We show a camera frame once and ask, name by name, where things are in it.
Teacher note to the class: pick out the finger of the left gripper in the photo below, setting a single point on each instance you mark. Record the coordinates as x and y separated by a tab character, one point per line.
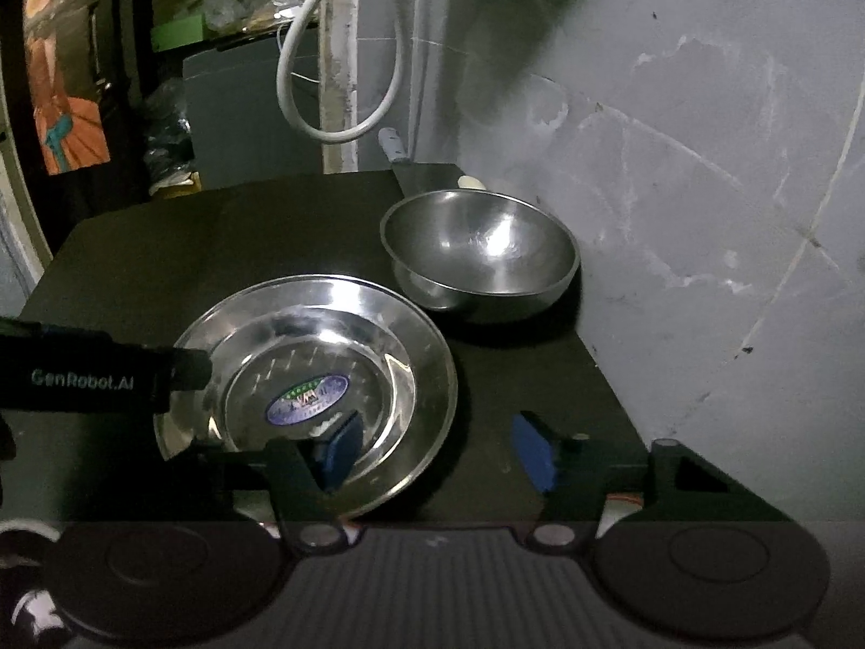
52	369

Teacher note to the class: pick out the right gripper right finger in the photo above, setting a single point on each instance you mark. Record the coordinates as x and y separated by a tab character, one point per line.
586	484

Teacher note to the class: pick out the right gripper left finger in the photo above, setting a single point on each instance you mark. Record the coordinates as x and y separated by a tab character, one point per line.
299	478

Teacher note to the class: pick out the steel plate with sticker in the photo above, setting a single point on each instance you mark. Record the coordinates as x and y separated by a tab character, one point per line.
298	357

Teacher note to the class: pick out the steel bowl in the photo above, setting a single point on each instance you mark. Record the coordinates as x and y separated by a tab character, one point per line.
488	256

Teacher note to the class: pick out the orange poster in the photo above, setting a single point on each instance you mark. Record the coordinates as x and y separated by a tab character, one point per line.
61	77

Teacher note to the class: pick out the dark grey cabinet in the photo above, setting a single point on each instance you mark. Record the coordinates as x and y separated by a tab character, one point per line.
238	132

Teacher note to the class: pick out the cleaver knife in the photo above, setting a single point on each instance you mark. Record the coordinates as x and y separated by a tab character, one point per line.
421	178

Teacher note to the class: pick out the green box on shelf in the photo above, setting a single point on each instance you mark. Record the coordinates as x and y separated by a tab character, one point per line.
178	33

